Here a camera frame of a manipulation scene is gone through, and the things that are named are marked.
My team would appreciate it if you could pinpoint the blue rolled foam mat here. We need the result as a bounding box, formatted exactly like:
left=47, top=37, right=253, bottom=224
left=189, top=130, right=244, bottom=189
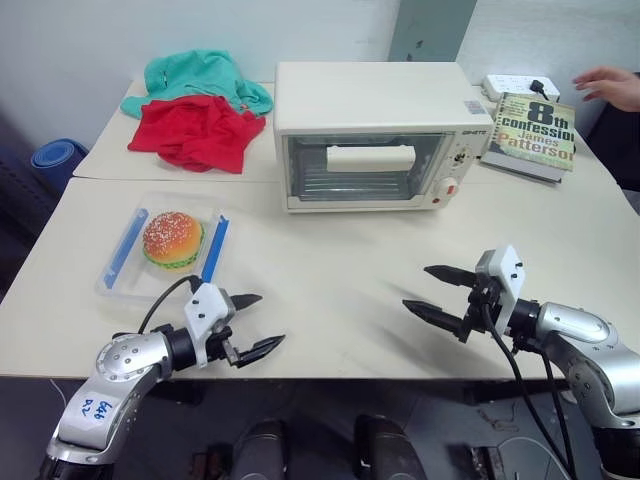
left=30, top=138, right=91, bottom=177

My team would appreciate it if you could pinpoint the white plastic cylinder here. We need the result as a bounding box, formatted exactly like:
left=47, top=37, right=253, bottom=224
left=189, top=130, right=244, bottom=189
left=325, top=143, right=417, bottom=173

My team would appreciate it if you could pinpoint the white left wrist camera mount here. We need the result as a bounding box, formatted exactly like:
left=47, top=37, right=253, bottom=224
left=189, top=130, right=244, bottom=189
left=183, top=282, right=233, bottom=369

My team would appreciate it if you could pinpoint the dark rounded shape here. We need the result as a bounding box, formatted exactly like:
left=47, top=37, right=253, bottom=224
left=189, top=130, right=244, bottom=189
left=353, top=413, right=427, bottom=480
left=233, top=418, right=290, bottom=480

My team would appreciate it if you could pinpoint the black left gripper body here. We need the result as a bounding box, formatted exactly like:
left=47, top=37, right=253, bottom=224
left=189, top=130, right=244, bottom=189
left=203, top=294, right=242, bottom=369

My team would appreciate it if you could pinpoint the toy hamburger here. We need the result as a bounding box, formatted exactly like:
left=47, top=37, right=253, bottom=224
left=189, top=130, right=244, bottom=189
left=142, top=211, right=206, bottom=272

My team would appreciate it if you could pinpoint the clear plastic tray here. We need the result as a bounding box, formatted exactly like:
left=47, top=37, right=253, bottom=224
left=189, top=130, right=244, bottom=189
left=94, top=191, right=234, bottom=302

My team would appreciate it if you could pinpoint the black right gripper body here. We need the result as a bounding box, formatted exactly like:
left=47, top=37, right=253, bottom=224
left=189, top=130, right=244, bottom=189
left=461, top=273, right=510, bottom=344

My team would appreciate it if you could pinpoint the person's bare hand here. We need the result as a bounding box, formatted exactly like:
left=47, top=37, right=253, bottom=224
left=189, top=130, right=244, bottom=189
left=571, top=66, right=640, bottom=113

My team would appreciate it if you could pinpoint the white power strip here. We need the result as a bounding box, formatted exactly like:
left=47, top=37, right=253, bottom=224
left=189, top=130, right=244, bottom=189
left=480, top=73, right=562, bottom=101

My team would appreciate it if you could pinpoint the paperback book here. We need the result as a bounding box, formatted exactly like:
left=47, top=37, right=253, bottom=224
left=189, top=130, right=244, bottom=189
left=478, top=91, right=577, bottom=186

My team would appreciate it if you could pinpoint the red cloth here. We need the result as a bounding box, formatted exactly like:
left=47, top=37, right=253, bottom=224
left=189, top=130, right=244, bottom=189
left=126, top=95, right=267, bottom=176

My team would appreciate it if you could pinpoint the dark fabric seat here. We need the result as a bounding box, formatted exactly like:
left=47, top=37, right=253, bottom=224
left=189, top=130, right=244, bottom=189
left=0, top=148, right=60, bottom=294

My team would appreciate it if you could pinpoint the grey metal column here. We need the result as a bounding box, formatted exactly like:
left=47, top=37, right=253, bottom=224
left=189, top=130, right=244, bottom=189
left=386, top=0, right=474, bottom=64

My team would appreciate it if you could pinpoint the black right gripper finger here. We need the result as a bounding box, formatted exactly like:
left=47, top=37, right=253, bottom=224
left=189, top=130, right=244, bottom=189
left=401, top=298, right=472, bottom=344
left=423, top=264, right=477, bottom=289

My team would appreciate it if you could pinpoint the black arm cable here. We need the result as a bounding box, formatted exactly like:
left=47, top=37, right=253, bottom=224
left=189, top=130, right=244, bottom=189
left=482, top=299, right=576, bottom=480
left=137, top=274, right=201, bottom=335

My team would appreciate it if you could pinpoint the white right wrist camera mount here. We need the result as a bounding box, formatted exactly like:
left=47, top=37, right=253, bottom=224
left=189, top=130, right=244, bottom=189
left=474, top=244, right=528, bottom=337

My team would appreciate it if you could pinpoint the person's dark clothing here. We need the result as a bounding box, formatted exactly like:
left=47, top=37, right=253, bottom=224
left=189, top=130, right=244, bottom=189
left=582, top=102, right=640, bottom=192

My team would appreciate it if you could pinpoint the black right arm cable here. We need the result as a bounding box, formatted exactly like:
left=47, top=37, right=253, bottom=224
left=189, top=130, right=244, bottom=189
left=482, top=299, right=576, bottom=480

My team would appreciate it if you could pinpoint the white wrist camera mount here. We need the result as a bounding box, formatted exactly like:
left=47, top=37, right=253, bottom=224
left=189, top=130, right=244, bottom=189
left=183, top=282, right=233, bottom=369
left=474, top=244, right=528, bottom=337

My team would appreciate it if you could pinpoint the cream toaster oven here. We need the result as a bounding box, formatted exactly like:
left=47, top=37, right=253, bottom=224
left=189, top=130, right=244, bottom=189
left=273, top=60, right=496, bottom=216

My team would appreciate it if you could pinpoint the green cloth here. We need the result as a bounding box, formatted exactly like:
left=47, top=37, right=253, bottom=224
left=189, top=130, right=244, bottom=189
left=119, top=48, right=276, bottom=121

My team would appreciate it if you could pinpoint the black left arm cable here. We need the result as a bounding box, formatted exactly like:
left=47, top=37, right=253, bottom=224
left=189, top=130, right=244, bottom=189
left=137, top=274, right=201, bottom=335

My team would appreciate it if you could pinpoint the blue tray clip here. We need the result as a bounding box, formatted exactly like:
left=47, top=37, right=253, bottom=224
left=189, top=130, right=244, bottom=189
left=200, top=214, right=231, bottom=284
left=101, top=209, right=150, bottom=287

